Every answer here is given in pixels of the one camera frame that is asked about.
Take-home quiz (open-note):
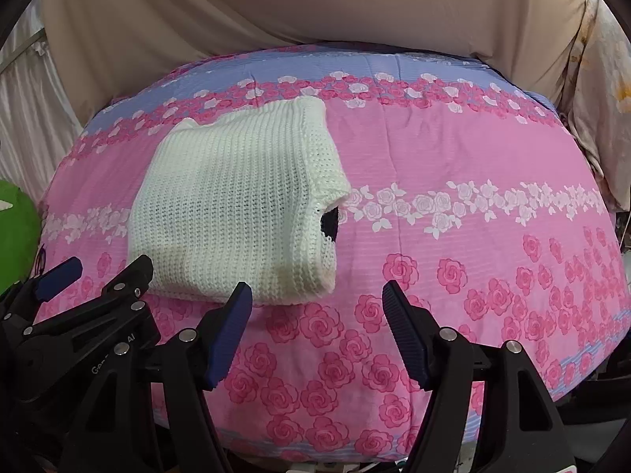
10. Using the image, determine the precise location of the pink floral bedsheet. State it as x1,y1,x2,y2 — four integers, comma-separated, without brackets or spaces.
37,42,624,464

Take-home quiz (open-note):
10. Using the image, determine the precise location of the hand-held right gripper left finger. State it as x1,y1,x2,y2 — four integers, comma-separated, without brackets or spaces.
64,282,253,473

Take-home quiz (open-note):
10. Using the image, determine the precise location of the beige cloth backdrop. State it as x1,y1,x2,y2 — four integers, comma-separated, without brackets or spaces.
42,0,592,119

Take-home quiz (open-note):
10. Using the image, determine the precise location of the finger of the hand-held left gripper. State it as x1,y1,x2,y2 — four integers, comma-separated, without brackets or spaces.
0,256,84,341
22,255,155,356

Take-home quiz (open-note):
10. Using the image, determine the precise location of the white curtain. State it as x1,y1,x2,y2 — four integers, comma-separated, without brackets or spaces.
0,0,84,203

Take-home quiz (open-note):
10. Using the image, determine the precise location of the green plush toy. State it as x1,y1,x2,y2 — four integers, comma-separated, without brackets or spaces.
0,180,43,296

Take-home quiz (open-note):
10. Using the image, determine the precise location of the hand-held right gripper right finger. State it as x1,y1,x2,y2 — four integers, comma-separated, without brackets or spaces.
382,280,577,473

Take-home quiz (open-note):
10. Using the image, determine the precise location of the cream floral cloth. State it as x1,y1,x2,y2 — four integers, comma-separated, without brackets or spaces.
557,0,631,212

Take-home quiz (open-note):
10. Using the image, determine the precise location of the white striped knit sweater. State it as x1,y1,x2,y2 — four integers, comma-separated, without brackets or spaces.
127,96,352,306

